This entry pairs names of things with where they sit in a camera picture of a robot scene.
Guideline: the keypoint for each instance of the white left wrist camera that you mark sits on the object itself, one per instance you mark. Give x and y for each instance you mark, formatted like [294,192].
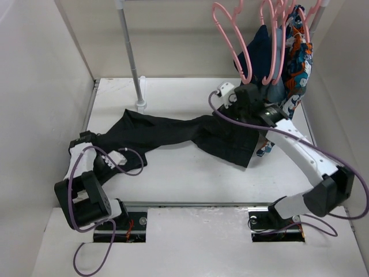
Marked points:
[113,158]

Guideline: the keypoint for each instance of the silver rack left pole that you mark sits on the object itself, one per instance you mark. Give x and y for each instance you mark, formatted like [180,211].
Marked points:
[122,18]

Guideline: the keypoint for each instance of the silver rack pole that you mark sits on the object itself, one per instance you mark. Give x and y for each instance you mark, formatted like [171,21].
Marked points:
[317,11]
[122,18]

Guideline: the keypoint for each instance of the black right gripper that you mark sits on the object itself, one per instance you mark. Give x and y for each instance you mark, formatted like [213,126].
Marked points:
[231,106]

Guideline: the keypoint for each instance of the black trousers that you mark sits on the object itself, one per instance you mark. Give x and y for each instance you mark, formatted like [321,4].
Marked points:
[210,133]

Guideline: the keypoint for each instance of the grey blue hanging garment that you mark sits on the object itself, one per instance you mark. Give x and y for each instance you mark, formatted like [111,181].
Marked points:
[275,93]

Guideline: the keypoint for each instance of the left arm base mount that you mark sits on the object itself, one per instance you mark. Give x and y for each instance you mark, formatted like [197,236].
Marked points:
[128,230]

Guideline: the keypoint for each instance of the metal rail strip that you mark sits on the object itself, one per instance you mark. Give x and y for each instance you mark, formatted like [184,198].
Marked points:
[194,204]

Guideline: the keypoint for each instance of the silver rack right pole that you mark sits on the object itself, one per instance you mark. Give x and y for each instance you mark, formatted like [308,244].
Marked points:
[317,11]

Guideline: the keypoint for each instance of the patterned orange teal garment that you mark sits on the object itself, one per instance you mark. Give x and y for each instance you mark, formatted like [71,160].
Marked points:
[297,65]

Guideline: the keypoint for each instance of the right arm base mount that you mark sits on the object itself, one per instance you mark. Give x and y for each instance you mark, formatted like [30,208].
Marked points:
[265,229]

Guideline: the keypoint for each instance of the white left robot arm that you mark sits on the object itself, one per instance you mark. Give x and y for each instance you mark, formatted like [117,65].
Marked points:
[80,193]

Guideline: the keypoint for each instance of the navy blue hanging garment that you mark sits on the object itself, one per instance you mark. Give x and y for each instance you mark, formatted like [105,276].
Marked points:
[260,53]

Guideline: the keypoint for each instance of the pink hanger with navy garment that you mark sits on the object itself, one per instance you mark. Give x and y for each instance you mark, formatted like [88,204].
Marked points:
[278,17]

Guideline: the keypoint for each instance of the white rack left foot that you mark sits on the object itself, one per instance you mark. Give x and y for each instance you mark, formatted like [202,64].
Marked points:
[140,88]

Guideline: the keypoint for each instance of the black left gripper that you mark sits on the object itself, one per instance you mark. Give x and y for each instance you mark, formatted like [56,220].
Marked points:
[106,172]

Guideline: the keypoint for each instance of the pink hanger with patterned garment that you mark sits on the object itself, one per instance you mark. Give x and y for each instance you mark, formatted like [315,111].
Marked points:
[303,19]

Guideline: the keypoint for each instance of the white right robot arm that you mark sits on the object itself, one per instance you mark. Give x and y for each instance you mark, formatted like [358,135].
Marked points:
[331,180]

